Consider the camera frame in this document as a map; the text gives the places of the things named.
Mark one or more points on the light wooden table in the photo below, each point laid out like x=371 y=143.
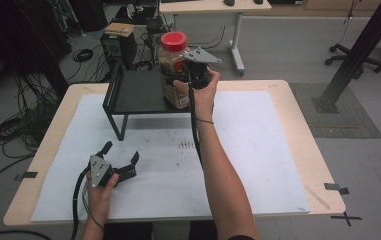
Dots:
x=298 y=133

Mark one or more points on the grey floor mat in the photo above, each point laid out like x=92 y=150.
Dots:
x=344 y=123

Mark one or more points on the black curtain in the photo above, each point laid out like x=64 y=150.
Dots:
x=18 y=33

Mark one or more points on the black metal post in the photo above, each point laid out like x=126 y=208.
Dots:
x=361 y=46

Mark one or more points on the black wrist band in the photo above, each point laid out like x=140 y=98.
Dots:
x=206 y=121

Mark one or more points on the black tape cross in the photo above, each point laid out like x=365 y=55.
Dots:
x=346 y=218

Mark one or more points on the black computer mouse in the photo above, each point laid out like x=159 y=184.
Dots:
x=258 y=1
x=229 y=2

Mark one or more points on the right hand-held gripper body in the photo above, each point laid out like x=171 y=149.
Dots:
x=199 y=71

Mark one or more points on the black office chair base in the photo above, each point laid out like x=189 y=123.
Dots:
x=354 y=58

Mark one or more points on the black tape strip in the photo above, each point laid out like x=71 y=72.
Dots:
x=336 y=188
x=28 y=175

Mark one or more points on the flat cardboard piece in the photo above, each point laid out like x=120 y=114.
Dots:
x=119 y=29

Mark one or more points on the person's right hand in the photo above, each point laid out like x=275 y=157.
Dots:
x=204 y=100

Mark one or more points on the person's left hand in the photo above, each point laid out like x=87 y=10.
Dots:
x=98 y=203

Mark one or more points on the white table mat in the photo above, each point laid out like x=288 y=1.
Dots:
x=261 y=150

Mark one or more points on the person's dark pants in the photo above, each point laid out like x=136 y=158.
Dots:
x=128 y=233

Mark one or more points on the black metal shelf stand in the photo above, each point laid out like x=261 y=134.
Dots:
x=141 y=93

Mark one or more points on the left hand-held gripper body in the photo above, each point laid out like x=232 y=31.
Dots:
x=99 y=171

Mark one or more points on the black equipment box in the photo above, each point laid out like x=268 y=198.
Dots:
x=121 y=50

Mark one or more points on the light wooden desk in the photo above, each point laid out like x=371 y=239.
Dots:
x=211 y=6

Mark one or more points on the clear jar with red lid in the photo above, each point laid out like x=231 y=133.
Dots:
x=173 y=96

